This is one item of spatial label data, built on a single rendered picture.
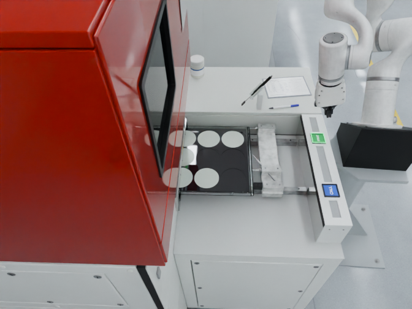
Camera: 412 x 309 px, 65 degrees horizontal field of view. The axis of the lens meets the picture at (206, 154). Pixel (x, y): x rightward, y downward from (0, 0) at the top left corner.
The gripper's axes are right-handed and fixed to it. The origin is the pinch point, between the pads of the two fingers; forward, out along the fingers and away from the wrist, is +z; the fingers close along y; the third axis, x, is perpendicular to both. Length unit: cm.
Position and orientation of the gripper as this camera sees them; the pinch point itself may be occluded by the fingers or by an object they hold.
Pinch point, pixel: (328, 111)
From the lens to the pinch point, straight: 133.2
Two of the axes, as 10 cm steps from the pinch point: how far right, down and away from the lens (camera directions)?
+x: 0.4, -7.7, 6.4
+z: 2.3, 6.3, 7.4
